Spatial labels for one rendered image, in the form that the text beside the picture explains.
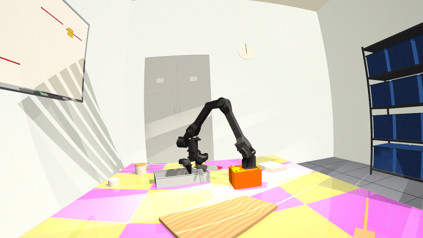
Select grey metal roasting tin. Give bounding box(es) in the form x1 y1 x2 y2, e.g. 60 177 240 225
153 167 210 188

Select short grey cylinder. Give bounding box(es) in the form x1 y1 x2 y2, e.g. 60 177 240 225
108 178 120 187

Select cream canister with wooden lid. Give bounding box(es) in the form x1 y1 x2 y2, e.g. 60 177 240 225
135 163 147 175

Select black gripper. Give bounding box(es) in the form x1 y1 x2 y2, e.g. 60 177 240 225
179 148 202 174

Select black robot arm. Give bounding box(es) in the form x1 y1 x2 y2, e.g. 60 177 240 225
176 97 257 170

